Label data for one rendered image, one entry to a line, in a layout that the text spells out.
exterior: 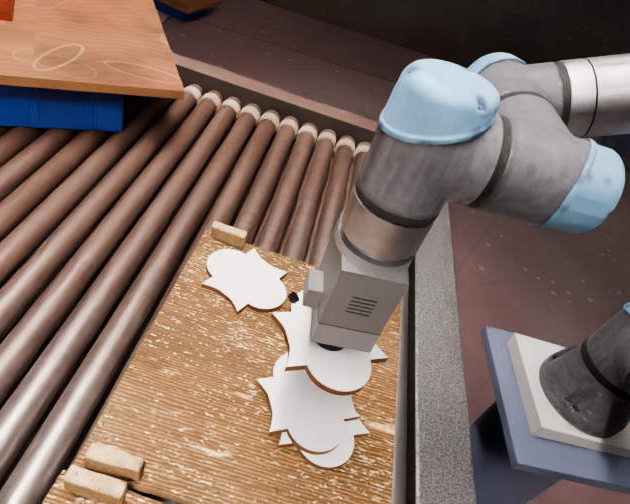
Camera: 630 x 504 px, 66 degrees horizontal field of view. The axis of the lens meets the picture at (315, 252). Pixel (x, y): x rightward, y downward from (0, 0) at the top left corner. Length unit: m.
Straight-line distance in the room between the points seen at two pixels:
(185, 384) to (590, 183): 0.49
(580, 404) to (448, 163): 0.62
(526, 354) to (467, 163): 0.63
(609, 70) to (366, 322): 0.32
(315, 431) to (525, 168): 0.39
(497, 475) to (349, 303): 0.67
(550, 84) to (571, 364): 0.51
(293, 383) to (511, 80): 0.43
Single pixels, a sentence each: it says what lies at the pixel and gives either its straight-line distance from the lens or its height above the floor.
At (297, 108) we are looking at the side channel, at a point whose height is 0.94.
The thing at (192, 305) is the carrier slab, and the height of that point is 0.94.
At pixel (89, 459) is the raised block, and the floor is 0.96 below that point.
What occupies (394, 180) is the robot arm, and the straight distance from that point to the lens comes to 0.37.
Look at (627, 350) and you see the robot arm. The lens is 0.83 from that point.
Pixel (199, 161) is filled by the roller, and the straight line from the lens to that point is 1.03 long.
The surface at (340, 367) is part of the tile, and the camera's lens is 0.53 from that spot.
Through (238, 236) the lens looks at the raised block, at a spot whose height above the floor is 0.96.
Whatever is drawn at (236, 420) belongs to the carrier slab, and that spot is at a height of 0.94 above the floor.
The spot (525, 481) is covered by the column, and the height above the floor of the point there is 0.73.
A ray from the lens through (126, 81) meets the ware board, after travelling 1.00.
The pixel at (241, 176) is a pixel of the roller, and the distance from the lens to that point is 1.00.
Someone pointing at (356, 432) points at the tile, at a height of 0.95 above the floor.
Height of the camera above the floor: 1.49
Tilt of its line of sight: 41 degrees down
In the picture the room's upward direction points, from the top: 21 degrees clockwise
